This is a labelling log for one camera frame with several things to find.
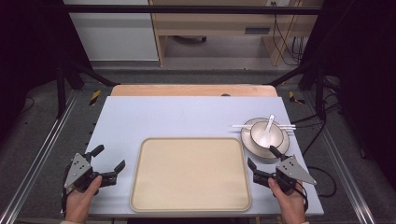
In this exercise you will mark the white ceramic spoon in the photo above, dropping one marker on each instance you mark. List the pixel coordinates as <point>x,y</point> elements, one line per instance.
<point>267,133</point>

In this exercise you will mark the black curtain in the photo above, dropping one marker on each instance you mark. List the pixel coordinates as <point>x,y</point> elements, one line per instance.
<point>364,77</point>
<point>28,56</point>

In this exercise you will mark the person's right hand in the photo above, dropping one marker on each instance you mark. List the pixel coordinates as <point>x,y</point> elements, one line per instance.
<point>289,203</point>

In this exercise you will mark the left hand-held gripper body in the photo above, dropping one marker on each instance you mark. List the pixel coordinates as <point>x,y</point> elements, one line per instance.
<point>77,169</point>

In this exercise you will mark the white plate with dark rim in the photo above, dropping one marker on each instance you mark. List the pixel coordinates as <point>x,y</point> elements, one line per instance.
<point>253,145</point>

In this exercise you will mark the aluminium floor rail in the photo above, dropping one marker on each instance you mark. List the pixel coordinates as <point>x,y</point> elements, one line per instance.
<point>40,149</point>
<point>345,174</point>

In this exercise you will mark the yellow black floor tape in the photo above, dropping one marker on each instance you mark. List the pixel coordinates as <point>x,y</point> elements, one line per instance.
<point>95,97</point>
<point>294,98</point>

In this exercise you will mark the black horizontal frame bar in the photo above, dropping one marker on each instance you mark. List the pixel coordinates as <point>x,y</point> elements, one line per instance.
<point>186,9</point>

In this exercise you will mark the light wooden desk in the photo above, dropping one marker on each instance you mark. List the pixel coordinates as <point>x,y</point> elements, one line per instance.
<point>214,23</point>

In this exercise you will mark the beige plastic tray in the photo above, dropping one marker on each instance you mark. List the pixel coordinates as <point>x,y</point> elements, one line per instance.
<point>190,174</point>

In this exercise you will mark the white bowl with dark rim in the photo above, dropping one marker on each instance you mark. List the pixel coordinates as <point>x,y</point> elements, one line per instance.
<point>275,133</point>

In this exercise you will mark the dark object under desk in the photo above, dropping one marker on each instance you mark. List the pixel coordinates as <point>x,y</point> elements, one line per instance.
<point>190,39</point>

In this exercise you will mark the person's left hand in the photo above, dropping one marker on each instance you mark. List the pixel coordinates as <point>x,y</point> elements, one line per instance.
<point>79,203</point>

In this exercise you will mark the black metal frame strut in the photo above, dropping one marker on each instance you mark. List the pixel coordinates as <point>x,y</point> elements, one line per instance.
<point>61,90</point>
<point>320,93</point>

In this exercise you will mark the wooden table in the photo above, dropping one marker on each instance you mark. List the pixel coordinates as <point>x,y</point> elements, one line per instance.
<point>193,90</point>

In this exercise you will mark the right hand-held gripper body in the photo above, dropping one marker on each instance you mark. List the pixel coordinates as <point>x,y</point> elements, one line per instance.
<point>294,172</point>

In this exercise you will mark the white cabinet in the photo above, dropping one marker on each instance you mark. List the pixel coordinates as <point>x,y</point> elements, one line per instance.
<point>115,34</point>

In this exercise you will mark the white chopstick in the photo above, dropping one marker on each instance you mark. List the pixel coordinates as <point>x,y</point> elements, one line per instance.
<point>291,128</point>

